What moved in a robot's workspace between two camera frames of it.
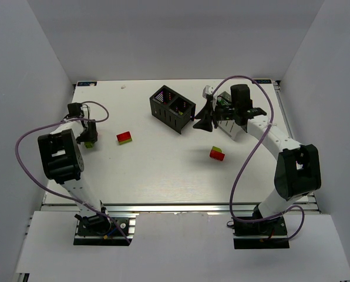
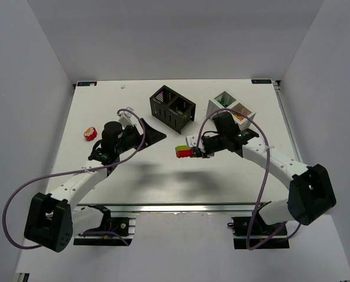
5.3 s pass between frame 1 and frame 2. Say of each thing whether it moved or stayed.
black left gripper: moved
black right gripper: moved
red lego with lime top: moved
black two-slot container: stayed
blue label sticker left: stayed
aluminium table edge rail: stayed
